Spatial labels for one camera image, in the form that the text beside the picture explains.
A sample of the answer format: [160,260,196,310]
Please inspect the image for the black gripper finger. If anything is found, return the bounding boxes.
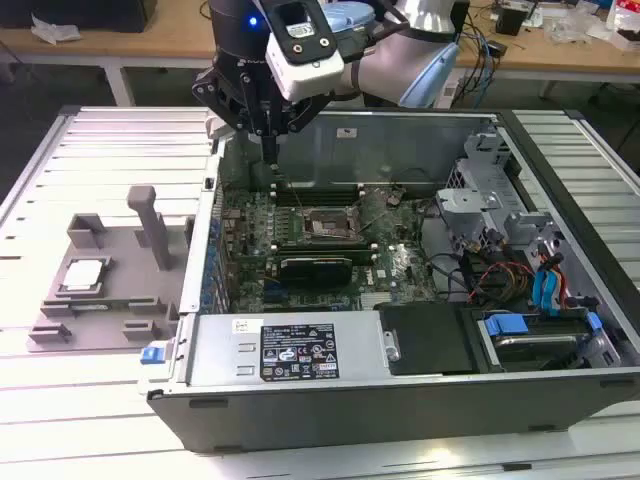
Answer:
[269,96,330,166]
[192,68,271,166]

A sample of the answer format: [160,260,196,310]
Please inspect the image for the silver green CPU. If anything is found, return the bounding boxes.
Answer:
[57,258,114,294]

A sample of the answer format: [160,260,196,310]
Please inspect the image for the CPU socket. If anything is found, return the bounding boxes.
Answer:
[299,205,362,240]

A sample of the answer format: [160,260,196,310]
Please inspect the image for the grey case latch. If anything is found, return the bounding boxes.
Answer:
[206,115,235,140]

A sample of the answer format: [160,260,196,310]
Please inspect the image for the wooden desk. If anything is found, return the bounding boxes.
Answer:
[0,0,640,109]

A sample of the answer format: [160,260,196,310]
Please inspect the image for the black equipment box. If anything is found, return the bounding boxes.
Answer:
[0,0,159,34]

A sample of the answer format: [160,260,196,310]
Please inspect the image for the black graphics card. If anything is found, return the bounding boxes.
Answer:
[277,255,354,290]

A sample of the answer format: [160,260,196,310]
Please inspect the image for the white crumpled plastic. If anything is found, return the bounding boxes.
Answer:
[29,12,82,47]

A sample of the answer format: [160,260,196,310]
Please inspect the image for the green motherboard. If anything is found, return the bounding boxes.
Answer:
[219,182,444,315]

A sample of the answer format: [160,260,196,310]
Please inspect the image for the silver metal drive cage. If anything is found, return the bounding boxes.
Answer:
[433,130,569,261]

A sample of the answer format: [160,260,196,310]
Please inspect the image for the black computer tower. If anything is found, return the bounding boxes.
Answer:
[449,0,472,44]

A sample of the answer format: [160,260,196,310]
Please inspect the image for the grey parts rack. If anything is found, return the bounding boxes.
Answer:
[27,184,197,354]

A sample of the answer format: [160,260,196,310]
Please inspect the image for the small black box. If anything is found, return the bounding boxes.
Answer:
[494,5,527,37]

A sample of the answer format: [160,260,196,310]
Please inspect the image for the silver power supply with label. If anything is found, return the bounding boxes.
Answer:
[185,313,390,387]

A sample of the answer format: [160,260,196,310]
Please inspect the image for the black plastic shroud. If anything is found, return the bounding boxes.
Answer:
[377,301,482,377]

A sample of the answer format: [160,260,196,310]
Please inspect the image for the clear plastic bags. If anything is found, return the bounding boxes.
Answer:
[544,2,612,44]

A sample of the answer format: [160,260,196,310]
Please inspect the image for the hard disk in blue carrier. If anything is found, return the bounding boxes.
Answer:
[478,309,604,372]

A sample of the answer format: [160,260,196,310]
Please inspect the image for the open black PC case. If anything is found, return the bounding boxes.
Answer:
[137,103,640,454]

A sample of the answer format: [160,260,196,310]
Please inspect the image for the red white bag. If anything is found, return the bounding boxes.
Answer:
[606,0,640,52]

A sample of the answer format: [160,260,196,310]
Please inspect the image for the white wrist camera black mount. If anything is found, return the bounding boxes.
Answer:
[263,0,347,102]

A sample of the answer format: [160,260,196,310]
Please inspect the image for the blue cable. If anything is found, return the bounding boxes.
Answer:
[467,22,496,109]

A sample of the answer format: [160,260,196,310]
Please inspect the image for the black wire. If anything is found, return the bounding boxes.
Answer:
[423,252,476,301]

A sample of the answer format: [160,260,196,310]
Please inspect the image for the yellow red black power wires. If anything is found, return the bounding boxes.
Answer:
[462,249,536,304]

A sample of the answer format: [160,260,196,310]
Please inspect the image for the blue flat data wire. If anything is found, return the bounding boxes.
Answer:
[532,269,550,314]
[543,255,566,315]

